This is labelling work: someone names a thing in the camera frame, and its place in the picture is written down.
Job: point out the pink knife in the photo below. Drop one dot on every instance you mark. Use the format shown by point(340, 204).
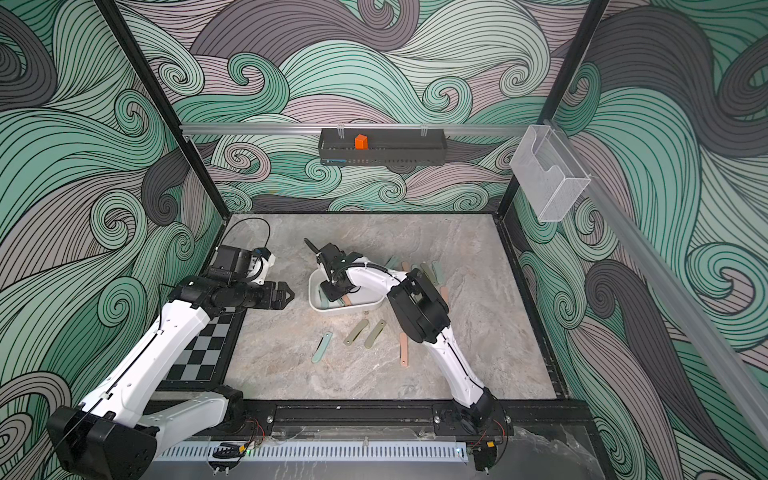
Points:
point(404, 350)

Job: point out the clear plastic wall bin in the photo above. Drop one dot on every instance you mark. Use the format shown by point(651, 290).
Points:
point(549, 172)

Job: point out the black wall shelf tray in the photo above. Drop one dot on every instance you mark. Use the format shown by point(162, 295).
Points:
point(392, 148)

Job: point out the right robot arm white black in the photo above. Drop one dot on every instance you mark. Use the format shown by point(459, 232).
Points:
point(423, 316)

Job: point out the mint knife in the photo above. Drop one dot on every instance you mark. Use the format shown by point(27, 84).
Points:
point(322, 347)
point(439, 273)

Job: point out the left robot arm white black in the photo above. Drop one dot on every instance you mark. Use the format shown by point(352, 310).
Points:
point(108, 435)

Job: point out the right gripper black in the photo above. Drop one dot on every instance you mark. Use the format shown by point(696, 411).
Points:
point(337, 293)

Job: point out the aluminium rail right wall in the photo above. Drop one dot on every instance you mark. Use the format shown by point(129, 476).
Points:
point(737, 381)

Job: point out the white storage box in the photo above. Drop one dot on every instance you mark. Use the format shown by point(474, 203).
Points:
point(358, 300)

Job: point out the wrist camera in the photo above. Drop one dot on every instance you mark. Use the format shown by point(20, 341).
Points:
point(234, 264)
point(330, 255)

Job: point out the checkerboard mat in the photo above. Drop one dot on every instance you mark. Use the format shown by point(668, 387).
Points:
point(204, 362)

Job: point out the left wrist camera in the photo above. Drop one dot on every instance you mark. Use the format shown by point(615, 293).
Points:
point(234, 264)

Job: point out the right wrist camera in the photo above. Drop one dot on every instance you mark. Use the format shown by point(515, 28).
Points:
point(330, 255)

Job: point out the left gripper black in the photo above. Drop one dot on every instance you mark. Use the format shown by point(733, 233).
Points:
point(280, 300)

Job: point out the white slotted cable duct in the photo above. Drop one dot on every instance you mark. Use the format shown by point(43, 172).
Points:
point(323, 451)

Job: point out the orange cube on shelf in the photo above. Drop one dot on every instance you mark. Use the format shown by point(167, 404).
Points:
point(361, 142)

